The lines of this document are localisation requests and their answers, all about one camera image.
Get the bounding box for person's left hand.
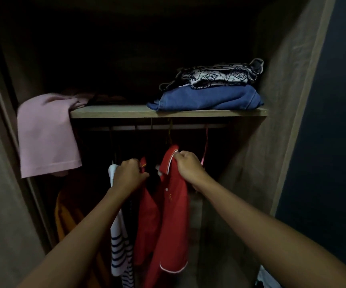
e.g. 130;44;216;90
111;158;150;198

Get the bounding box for person's right hand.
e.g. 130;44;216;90
172;150;211;192

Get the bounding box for pink plastic hanger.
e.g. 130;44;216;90
201;127;209;165

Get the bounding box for red polo shirt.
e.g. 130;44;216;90
144;144;190;288

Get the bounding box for blue jeans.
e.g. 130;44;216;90
146;84;265;112

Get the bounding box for orange shirt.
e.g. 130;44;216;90
54;188;110;288

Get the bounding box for pink polo shirt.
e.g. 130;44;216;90
17;90;125;179

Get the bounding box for black white patterned clothes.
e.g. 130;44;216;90
158;58;265;92

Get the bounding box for person's right forearm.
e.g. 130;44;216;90
195;175;346;288

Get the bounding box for person's left forearm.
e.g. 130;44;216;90
16;187;131;288

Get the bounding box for white plastic bag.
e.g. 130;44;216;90
255;265;281;288

